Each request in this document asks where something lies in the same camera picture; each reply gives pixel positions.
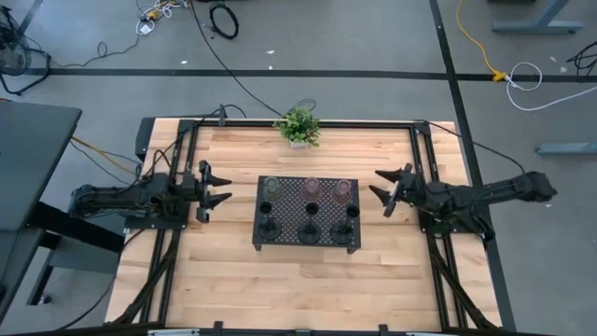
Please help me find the black aluminium table frame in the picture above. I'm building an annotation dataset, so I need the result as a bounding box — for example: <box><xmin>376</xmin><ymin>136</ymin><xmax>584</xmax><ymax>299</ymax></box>
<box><xmin>104</xmin><ymin>116</ymin><xmax>505</xmax><ymax>336</ymax></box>

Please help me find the black cable bundle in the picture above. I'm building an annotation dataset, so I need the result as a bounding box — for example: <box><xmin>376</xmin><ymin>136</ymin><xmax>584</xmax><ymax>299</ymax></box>
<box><xmin>565</xmin><ymin>40</ymin><xmax>597</xmax><ymax>78</ymax></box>

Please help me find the thin black floor cable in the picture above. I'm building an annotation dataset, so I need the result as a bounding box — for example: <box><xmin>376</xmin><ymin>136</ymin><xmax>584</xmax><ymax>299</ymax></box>
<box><xmin>49</xmin><ymin>35</ymin><xmax>142</xmax><ymax>69</ymax></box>

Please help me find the white cable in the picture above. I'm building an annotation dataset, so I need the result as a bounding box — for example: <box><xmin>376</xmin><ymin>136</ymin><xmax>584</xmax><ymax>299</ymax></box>
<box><xmin>506</xmin><ymin>62</ymin><xmax>597</xmax><ymax>112</ymax></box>

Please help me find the coiled black cable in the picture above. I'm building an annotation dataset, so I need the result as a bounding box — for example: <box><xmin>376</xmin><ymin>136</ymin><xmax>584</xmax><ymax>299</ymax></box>
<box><xmin>208</xmin><ymin>2</ymin><xmax>240</xmax><ymax>40</ymax></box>

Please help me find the black perforated metal shelf riser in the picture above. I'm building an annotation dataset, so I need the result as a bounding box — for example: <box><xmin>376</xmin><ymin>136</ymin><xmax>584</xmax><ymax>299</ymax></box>
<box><xmin>252</xmin><ymin>175</ymin><xmax>362</xmax><ymax>255</ymax></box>

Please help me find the green glass candle holder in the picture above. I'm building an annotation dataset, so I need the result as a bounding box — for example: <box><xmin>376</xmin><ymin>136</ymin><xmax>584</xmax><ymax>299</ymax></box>
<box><xmin>261</xmin><ymin>175</ymin><xmax>285</xmax><ymax>203</ymax></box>

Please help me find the grey desk leg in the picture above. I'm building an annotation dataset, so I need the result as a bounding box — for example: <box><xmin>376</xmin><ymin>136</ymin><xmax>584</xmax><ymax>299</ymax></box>
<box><xmin>492</xmin><ymin>0</ymin><xmax>584</xmax><ymax>35</ymax></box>

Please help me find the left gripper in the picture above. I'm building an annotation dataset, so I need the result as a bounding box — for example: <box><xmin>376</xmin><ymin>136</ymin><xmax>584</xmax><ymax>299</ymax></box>
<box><xmin>182</xmin><ymin>160</ymin><xmax>233</xmax><ymax>225</ymax></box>

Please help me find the black desk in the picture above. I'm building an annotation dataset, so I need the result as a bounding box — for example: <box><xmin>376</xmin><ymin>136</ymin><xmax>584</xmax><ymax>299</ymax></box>
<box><xmin>0</xmin><ymin>98</ymin><xmax>83</xmax><ymax>323</ymax></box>

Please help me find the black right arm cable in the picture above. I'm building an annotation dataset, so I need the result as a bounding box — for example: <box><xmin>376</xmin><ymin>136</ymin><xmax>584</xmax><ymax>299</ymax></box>
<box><xmin>414</xmin><ymin>119</ymin><xmax>528</xmax><ymax>176</ymax></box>

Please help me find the pink glass candle holder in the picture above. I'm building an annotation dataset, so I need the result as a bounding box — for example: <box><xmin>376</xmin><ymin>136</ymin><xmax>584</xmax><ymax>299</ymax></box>
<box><xmin>300</xmin><ymin>175</ymin><xmax>323</xmax><ymax>203</ymax></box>
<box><xmin>330</xmin><ymin>178</ymin><xmax>354</xmax><ymax>206</ymax></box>

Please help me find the orange cable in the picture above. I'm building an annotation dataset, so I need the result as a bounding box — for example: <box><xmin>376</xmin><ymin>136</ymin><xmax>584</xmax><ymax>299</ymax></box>
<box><xmin>69</xmin><ymin>134</ymin><xmax>137</xmax><ymax>176</ymax></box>

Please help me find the green plant in white pot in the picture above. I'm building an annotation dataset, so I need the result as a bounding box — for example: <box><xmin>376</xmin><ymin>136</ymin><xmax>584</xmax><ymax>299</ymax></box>
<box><xmin>272</xmin><ymin>105</ymin><xmax>323</xmax><ymax>149</ymax></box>

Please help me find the white power strip with cables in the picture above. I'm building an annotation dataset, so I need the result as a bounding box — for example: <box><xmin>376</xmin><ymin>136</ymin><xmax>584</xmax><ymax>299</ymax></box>
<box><xmin>134</xmin><ymin>0</ymin><xmax>190</xmax><ymax>36</ymax></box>

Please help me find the yellow extension cable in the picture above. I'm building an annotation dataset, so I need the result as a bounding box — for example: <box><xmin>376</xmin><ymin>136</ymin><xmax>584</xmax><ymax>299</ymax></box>
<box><xmin>455</xmin><ymin>0</ymin><xmax>508</xmax><ymax>83</ymax></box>

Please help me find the grey desk foot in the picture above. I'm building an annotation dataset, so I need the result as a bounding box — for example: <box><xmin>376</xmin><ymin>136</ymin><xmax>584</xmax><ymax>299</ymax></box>
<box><xmin>535</xmin><ymin>142</ymin><xmax>597</xmax><ymax>156</ymax></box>

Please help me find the dark desk base frame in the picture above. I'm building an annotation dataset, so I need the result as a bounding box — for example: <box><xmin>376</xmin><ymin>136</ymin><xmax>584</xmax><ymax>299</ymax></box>
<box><xmin>26</xmin><ymin>195</ymin><xmax>126</xmax><ymax>307</ymax></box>

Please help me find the long black floor cable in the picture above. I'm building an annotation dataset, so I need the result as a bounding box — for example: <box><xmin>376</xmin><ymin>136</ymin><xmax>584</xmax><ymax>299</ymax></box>
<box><xmin>188</xmin><ymin>0</ymin><xmax>318</xmax><ymax>118</ymax></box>

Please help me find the black round base piece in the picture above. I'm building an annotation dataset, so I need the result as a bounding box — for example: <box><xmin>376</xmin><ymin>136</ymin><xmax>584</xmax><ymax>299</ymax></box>
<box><xmin>297</xmin><ymin>202</ymin><xmax>323</xmax><ymax>245</ymax></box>

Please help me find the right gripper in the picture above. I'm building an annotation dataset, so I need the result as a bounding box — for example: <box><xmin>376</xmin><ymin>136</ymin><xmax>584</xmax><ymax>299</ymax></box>
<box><xmin>368</xmin><ymin>162</ymin><xmax>426</xmax><ymax>218</ymax></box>

